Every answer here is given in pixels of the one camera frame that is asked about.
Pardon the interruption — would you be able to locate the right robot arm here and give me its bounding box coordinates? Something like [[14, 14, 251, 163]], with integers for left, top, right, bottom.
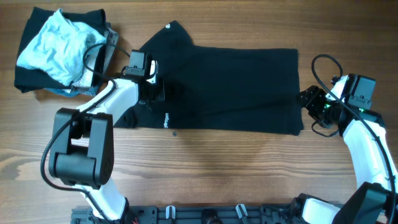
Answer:
[[290, 86, 397, 223]]

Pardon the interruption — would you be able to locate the left black cable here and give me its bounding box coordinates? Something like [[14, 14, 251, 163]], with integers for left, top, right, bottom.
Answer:
[[40, 42, 131, 223]]

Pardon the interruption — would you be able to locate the black cable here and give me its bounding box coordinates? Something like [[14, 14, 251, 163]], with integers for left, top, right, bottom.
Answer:
[[310, 54, 398, 224], [40, 42, 131, 223]]

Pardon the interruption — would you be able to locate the grey folded garment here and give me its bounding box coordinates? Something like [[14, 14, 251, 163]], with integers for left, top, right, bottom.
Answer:
[[103, 22, 119, 74]]

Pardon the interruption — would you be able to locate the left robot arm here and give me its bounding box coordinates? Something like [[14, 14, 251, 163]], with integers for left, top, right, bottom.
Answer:
[[40, 75, 165, 223]]

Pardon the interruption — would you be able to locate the right black cable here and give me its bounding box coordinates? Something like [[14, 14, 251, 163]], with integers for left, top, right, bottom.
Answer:
[[310, 54, 398, 224]]

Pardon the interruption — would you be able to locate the white dotted folded garment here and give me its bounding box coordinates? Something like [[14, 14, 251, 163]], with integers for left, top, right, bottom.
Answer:
[[72, 53, 98, 88]]

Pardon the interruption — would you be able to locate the black t-shirt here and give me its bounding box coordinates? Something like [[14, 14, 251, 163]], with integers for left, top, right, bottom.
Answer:
[[116, 21, 303, 135]]

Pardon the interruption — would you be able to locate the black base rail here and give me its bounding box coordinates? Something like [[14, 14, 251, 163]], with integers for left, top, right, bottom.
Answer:
[[70, 203, 305, 224]]

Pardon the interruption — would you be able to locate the blue denim folded garment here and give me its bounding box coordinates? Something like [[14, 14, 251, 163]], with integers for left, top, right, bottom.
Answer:
[[46, 86, 99, 98]]

